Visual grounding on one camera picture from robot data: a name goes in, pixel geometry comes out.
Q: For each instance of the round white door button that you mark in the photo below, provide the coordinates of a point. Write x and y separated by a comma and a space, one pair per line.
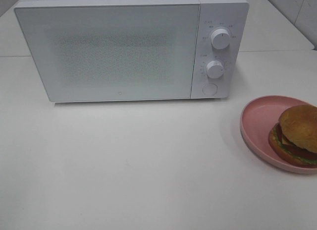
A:
210, 89

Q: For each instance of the pink round plate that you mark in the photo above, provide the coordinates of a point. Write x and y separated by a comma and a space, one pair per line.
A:
256, 121

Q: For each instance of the burger with sesame-free bun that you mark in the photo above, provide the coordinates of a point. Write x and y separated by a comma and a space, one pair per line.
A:
294, 137

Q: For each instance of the white microwave door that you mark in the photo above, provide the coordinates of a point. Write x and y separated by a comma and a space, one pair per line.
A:
86, 54

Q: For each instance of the lower white microwave knob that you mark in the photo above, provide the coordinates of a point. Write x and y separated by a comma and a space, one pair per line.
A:
214, 69

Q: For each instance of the white microwave knob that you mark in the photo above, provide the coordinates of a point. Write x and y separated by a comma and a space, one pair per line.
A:
220, 38
214, 69

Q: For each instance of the white microwave oven body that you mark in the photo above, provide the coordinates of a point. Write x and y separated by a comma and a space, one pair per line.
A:
229, 14

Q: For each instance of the upper white microwave knob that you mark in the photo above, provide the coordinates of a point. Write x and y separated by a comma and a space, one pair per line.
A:
220, 38

